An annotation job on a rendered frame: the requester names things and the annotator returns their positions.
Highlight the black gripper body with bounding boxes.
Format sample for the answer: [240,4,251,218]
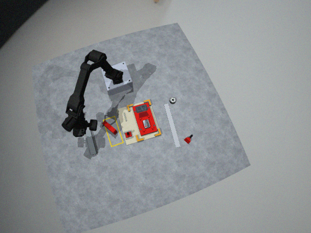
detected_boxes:
[77,117,97,131]

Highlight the small black toy tyre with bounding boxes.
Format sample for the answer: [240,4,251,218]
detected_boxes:
[170,97,176,104]

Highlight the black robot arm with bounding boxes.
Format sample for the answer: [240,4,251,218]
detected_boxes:
[62,50,123,137]

